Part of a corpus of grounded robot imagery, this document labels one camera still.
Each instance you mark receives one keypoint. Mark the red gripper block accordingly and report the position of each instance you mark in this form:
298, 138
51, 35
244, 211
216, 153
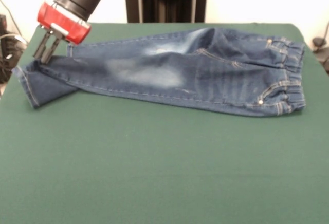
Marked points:
64, 25

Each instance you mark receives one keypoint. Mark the blue denim jeans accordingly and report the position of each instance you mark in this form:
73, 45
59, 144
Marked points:
180, 75

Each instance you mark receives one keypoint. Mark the dark green table cloth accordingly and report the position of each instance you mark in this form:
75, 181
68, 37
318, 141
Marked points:
128, 157

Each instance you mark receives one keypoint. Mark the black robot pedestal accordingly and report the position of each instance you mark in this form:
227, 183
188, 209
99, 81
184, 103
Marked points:
167, 0

